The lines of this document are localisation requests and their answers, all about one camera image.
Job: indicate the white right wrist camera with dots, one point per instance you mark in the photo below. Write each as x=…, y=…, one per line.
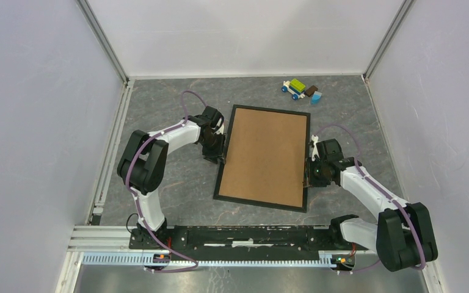
x=315, y=152

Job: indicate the brown cardboard backing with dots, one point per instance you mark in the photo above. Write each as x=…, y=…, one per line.
x=266, y=157

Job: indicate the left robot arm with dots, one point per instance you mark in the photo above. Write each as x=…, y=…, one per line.
x=142, y=164

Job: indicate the blue toy brick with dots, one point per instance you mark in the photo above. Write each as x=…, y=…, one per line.
x=316, y=97

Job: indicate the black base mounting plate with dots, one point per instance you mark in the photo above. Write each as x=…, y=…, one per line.
x=242, y=243

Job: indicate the aluminium rail frame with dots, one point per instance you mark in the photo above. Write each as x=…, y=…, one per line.
x=107, y=246

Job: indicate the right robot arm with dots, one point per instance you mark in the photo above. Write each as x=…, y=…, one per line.
x=402, y=236

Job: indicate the brown toy brick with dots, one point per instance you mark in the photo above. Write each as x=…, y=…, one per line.
x=310, y=91

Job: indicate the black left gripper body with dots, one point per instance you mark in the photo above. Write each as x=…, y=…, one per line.
x=214, y=148

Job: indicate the toy brick car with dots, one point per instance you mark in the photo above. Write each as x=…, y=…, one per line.
x=295, y=88

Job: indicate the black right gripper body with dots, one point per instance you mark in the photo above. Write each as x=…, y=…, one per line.
x=316, y=173

